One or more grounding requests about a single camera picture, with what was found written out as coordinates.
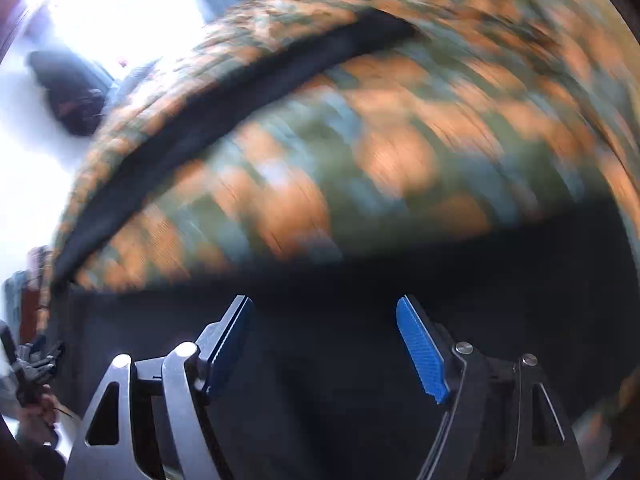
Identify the black pants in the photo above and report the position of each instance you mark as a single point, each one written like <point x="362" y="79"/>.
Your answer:
<point x="325" y="310"/>

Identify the floral green orange blanket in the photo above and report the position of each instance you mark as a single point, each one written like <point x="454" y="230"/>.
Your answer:
<point x="380" y="150"/>

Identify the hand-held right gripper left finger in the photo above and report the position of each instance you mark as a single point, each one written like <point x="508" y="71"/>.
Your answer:
<point x="230" y="340"/>

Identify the person's left hand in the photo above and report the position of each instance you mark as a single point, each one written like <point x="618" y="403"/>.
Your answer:
<point x="40" y="417"/>

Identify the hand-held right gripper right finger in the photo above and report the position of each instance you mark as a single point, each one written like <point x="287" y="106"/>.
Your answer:
<point x="420" y="345"/>

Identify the bright window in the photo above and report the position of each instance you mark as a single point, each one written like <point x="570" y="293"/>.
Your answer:
<point x="120" y="15"/>

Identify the black bag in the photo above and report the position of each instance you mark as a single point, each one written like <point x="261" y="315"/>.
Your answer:
<point x="70" y="95"/>

